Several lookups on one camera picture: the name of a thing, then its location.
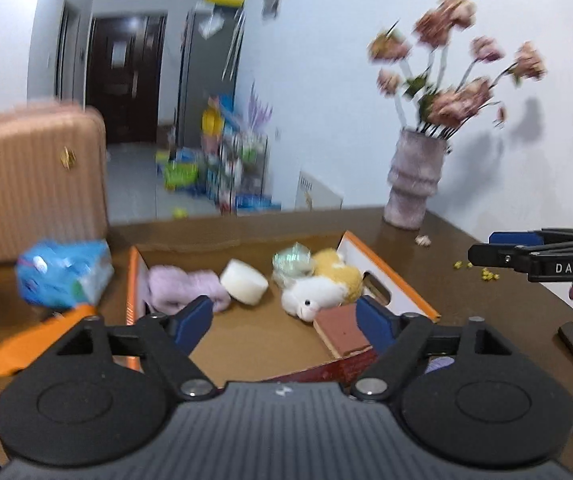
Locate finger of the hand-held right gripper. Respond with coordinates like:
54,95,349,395
489,231,543,247
468,242,532,272

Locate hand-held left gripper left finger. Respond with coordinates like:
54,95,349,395
49,295,217,401

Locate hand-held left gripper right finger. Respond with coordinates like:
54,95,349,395
351,296,522,401

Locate orange rectangular sponge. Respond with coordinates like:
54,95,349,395
313,305,373,358

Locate lavender fluffy headband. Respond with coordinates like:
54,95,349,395
146,265,231,315

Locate white round foam sponge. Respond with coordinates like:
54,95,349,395
219,259,270,306

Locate white and yellow plush toy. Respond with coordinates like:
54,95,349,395
281,249,363,322

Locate red cardboard box pumpkin print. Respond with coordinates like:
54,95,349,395
126,230,441,386

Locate iridescent ball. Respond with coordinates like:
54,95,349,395
272,242,316,288

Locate scattered yellow crumbs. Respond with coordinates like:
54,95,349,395
454,259,500,281

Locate grey vase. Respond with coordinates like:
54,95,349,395
384,128,448,231

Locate blue tissue packet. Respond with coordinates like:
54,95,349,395
15,239,114,309

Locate green basket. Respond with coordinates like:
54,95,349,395
164,160,200,191

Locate dried pink roses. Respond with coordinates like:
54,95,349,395
368,0,547,141

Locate orange cardboard sheet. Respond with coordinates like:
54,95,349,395
0,304,98,387

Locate peach ribbed suitcase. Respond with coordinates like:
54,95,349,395
0,102,110,266

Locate purple dried bouquet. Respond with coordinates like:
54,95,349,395
246,82,273,131

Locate grey refrigerator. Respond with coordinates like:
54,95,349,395
176,7,242,147

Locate dark brown entrance door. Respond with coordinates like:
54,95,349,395
86,14,167,145

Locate wire storage rack with bottles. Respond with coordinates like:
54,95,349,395
201,95,270,211

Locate side room door frame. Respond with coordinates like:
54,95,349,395
56,0,80,101

